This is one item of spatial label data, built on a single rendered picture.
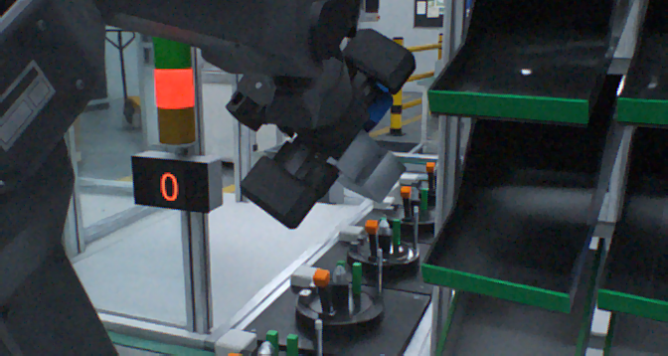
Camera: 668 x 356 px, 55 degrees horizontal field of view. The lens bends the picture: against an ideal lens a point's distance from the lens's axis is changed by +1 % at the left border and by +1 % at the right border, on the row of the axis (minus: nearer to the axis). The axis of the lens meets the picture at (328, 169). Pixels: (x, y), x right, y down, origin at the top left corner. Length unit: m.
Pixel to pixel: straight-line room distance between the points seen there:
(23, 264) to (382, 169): 0.42
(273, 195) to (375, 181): 0.11
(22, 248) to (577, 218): 0.55
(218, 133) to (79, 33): 5.91
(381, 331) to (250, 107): 0.54
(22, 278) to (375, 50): 0.40
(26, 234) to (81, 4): 0.07
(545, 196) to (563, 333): 0.14
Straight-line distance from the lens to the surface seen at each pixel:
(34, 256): 0.23
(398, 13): 12.03
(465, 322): 0.73
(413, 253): 1.25
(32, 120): 0.20
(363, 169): 0.60
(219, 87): 6.03
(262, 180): 0.54
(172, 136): 0.89
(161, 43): 0.88
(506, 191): 0.71
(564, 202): 0.69
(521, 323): 0.72
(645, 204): 0.71
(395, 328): 1.01
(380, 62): 0.57
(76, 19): 0.22
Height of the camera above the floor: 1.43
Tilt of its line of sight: 14 degrees down
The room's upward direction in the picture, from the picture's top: straight up
